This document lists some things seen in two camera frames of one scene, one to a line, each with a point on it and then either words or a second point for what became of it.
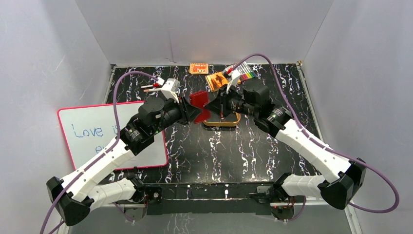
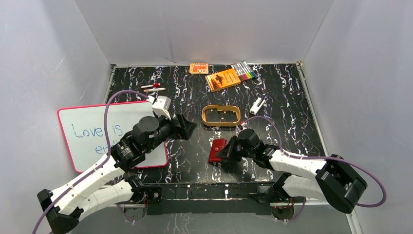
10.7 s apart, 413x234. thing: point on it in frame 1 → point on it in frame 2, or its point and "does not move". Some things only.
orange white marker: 152,90 does not move
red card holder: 199,99 → 217,146
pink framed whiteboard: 88,129 does not move
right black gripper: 219,104 → 228,151
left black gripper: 186,110 → 178,126
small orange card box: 198,68 does not move
